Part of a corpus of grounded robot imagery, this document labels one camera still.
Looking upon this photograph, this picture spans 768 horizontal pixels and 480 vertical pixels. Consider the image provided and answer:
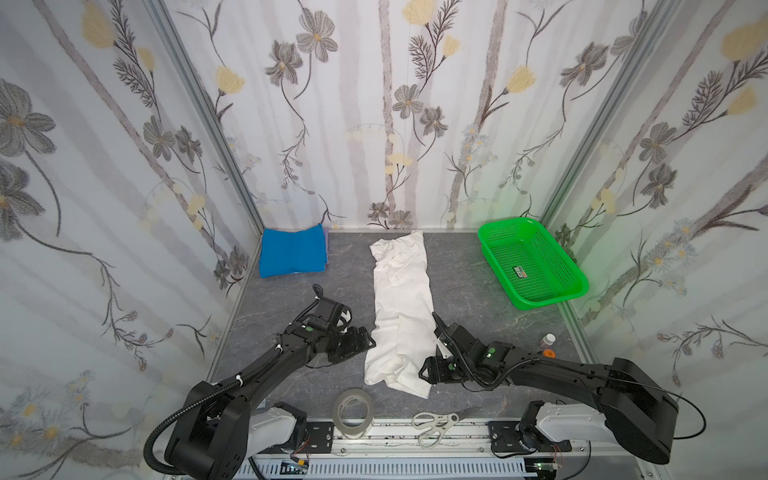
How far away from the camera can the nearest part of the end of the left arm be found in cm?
73

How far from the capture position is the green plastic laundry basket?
3.19ft

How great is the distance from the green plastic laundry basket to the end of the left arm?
1.65ft
